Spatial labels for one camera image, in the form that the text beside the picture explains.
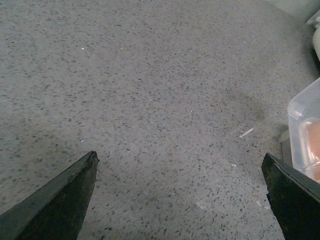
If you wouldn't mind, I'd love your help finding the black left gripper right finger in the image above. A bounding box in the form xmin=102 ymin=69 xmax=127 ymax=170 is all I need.
xmin=261 ymin=153 xmax=320 ymax=240

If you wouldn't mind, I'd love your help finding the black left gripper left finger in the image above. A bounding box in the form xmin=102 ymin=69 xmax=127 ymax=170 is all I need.
xmin=0 ymin=151 xmax=99 ymax=240

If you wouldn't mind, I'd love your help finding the brown egg behind lid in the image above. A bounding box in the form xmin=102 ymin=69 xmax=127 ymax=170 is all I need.
xmin=307 ymin=121 xmax=320 ymax=183

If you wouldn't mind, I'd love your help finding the clear plastic egg box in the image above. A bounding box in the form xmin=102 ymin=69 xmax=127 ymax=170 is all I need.
xmin=279 ymin=79 xmax=320 ymax=181

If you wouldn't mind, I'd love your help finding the white blender base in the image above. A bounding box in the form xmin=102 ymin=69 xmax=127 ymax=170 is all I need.
xmin=306 ymin=10 xmax=320 ymax=59

